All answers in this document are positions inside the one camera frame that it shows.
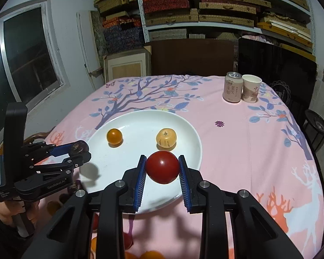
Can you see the black round stool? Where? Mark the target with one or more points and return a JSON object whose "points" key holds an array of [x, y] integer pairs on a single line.
{"points": [[316, 126]]}

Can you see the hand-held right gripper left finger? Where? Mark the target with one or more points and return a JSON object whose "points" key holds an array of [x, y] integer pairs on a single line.
{"points": [[140, 183]]}

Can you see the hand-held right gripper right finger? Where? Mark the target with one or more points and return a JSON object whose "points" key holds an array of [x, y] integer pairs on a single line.
{"points": [[184, 183]]}

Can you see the white metal shelf unit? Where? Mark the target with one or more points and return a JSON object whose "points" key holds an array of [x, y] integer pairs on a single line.
{"points": [[141, 19]]}

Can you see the red plum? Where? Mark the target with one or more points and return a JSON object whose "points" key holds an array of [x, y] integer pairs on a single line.
{"points": [[128, 240]]}

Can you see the white oval plate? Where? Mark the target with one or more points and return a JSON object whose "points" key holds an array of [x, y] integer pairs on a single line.
{"points": [[140, 124]]}

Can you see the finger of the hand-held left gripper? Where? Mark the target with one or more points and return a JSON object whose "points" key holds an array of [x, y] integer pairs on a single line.
{"points": [[78, 162], [59, 149]]}

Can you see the red tomato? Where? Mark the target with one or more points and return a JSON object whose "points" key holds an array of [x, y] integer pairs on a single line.
{"points": [[162, 167]]}

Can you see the printed paper cup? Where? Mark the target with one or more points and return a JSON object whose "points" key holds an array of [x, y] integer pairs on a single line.
{"points": [[251, 89]]}

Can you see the yellow striped pepino melon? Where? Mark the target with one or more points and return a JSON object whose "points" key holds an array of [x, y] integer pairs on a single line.
{"points": [[166, 138]]}

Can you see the stack of woven gift boxes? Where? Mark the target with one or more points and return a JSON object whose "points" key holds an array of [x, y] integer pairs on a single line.
{"points": [[226, 5]]}

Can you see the framed panel in cardboard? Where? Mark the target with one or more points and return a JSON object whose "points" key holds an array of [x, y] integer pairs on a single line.
{"points": [[127, 67]]}

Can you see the small orange tomato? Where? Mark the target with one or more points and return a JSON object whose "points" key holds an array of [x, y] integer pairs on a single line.
{"points": [[114, 136]]}

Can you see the dark brown water chestnut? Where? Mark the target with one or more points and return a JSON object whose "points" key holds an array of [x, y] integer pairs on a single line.
{"points": [[79, 147]]}

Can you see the pink deer print tablecloth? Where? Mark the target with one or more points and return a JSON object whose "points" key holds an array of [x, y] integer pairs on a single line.
{"points": [[232, 145]]}

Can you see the white leaning board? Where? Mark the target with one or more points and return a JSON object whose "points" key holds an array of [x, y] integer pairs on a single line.
{"points": [[87, 48]]}

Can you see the large orange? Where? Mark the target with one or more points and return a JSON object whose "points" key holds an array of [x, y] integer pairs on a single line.
{"points": [[151, 255]]}

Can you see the brown wooden board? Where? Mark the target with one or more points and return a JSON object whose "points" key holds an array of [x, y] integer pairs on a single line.
{"points": [[191, 56]]}

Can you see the white framed window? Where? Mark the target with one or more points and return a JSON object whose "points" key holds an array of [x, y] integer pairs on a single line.
{"points": [[29, 54]]}

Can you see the person's left hand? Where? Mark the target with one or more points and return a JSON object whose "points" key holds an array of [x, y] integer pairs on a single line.
{"points": [[2, 211]]}

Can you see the orange mandarin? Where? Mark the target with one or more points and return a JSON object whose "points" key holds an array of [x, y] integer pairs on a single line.
{"points": [[54, 207]]}

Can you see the black panel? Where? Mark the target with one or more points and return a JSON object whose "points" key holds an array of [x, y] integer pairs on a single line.
{"points": [[275, 67]]}

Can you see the stack of dark patterned boxes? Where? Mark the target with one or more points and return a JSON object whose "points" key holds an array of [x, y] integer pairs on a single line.
{"points": [[118, 29]]}

